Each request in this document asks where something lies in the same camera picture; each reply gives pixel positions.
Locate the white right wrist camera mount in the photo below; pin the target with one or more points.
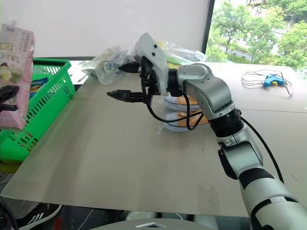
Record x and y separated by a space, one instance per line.
157 61

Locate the green plastic basket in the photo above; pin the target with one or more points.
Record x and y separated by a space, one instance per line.
54 91

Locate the blue glue gun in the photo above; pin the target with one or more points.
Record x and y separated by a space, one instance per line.
273 80

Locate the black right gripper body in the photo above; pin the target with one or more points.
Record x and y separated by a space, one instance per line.
151 79

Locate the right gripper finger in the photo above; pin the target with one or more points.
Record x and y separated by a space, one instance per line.
130 68
124 95

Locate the black white-striped sneaker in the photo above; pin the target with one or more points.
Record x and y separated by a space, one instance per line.
39 216

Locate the clear bag with dark item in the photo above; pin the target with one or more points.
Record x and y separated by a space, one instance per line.
110 64

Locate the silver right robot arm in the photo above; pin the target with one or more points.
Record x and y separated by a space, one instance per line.
211 88

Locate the black window frame post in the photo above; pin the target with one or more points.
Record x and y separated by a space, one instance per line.
207 26

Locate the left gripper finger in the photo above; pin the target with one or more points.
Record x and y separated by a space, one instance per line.
9 92
9 107

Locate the blue snack package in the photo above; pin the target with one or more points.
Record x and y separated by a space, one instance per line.
38 86

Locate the clear bag with green item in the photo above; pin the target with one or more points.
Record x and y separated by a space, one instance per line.
184 57

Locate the pink printed package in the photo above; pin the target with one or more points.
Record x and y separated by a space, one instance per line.
16 79

